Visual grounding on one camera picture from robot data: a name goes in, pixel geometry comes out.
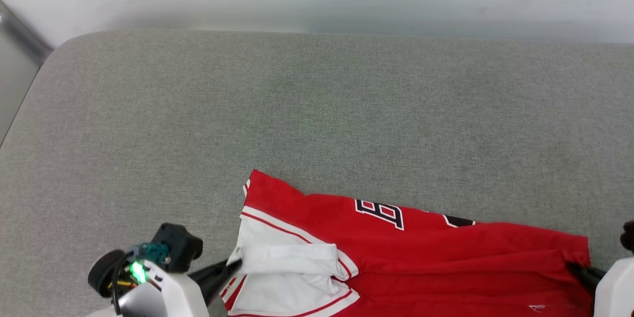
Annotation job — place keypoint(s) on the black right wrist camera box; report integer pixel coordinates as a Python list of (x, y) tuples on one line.
[(628, 235)]

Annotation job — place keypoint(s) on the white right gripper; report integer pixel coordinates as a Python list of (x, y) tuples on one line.
[(616, 292)]

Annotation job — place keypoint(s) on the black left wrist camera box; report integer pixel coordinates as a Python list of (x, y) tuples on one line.
[(178, 245)]

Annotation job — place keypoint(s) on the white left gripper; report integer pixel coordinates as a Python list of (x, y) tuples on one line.
[(183, 297)]

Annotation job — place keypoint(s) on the dark grey wall trim strip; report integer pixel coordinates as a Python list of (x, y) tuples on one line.
[(22, 34)]

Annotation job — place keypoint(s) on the red and white jersey shirt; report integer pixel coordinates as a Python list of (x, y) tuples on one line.
[(446, 267)]

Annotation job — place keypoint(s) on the black round wrist connector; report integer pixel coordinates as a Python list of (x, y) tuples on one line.
[(101, 272)]

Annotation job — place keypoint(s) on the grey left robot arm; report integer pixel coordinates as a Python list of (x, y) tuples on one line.
[(141, 304)]

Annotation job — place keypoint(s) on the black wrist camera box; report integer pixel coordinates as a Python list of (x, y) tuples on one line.
[(178, 245), (628, 235)]

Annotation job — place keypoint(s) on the grey fabric sofa seat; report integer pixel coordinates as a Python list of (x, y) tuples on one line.
[(322, 109)]

